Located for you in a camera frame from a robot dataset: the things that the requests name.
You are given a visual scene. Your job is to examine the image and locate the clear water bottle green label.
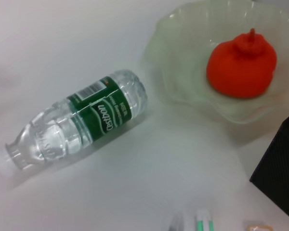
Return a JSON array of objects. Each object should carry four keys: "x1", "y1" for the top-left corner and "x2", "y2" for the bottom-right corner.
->
[{"x1": 0, "y1": 69, "x2": 149, "y2": 171}]

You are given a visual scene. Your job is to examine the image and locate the red-orange toy orange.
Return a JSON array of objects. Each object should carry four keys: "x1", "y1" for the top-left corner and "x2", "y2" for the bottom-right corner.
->
[{"x1": 206, "y1": 28, "x2": 278, "y2": 100}]

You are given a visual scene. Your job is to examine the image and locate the pale green glass fruit bowl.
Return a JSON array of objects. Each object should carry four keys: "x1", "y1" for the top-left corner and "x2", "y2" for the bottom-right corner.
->
[{"x1": 144, "y1": 0, "x2": 289, "y2": 125}]

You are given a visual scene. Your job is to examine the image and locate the grey marker pen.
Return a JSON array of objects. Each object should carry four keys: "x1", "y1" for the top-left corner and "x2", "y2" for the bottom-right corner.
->
[{"x1": 167, "y1": 210, "x2": 192, "y2": 231}]

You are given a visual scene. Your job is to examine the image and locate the black mesh pen holder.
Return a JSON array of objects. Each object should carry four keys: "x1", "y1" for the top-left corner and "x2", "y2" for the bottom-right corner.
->
[{"x1": 249, "y1": 110, "x2": 289, "y2": 223}]

